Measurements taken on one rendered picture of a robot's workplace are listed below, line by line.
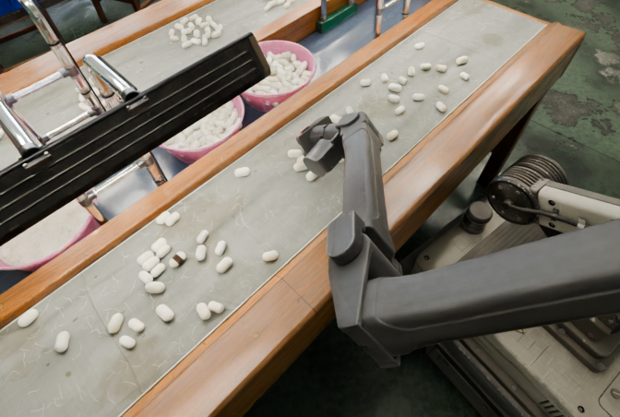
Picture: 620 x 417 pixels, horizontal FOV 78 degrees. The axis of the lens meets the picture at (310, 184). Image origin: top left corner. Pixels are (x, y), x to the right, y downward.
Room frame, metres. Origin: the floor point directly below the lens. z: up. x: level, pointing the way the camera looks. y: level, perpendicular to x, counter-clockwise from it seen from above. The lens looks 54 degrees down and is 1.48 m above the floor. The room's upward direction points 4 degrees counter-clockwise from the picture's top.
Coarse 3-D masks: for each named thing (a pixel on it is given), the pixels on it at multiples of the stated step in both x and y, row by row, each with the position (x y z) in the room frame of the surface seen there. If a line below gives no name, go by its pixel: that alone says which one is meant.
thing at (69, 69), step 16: (16, 0) 0.77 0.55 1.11; (32, 16) 0.74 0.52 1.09; (48, 32) 0.74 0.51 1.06; (64, 48) 0.75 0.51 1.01; (64, 64) 0.74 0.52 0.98; (48, 80) 0.71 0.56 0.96; (80, 80) 0.74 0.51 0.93; (0, 96) 0.64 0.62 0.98; (16, 96) 0.66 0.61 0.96; (96, 96) 0.76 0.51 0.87; (16, 112) 0.64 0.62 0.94; (96, 112) 0.74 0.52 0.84; (32, 128) 0.65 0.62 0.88; (64, 128) 0.68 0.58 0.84
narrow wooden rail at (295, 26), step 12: (312, 0) 1.35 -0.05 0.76; (336, 0) 1.37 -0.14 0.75; (360, 0) 1.46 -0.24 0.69; (300, 12) 1.27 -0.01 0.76; (312, 12) 1.28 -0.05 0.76; (276, 24) 1.21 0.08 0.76; (288, 24) 1.21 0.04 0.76; (300, 24) 1.24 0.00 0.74; (312, 24) 1.28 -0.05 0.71; (264, 36) 1.14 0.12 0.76; (276, 36) 1.17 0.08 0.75; (288, 36) 1.20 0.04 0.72; (300, 36) 1.24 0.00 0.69
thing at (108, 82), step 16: (96, 64) 0.53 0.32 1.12; (96, 80) 0.56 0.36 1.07; (112, 80) 0.48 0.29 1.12; (128, 80) 0.49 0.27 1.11; (112, 96) 0.56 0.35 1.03; (128, 96) 0.45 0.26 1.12; (144, 96) 0.45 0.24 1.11; (0, 112) 0.43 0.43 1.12; (16, 128) 0.39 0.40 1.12; (16, 144) 0.36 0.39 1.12; (32, 144) 0.36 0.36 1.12; (48, 160) 0.35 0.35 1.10; (144, 160) 0.56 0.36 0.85; (160, 176) 0.56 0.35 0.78; (96, 192) 0.48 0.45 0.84; (96, 208) 0.47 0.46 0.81
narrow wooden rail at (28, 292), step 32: (448, 0) 1.29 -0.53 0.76; (384, 32) 1.12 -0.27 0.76; (352, 64) 0.96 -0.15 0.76; (320, 96) 0.84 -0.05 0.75; (256, 128) 0.72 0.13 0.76; (224, 160) 0.62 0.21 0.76; (160, 192) 0.53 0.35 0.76; (128, 224) 0.45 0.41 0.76; (64, 256) 0.38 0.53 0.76; (96, 256) 0.38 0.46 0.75; (32, 288) 0.31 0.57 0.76; (0, 320) 0.25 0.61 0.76
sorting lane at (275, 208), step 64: (384, 64) 0.99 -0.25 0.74; (448, 64) 0.97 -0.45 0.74; (384, 128) 0.71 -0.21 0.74; (192, 192) 0.54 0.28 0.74; (256, 192) 0.53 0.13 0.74; (320, 192) 0.52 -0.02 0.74; (128, 256) 0.38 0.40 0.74; (192, 256) 0.37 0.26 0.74; (256, 256) 0.36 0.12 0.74; (64, 320) 0.25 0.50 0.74; (128, 320) 0.25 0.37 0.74; (192, 320) 0.24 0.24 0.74; (0, 384) 0.15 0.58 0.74; (64, 384) 0.14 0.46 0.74; (128, 384) 0.13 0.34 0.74
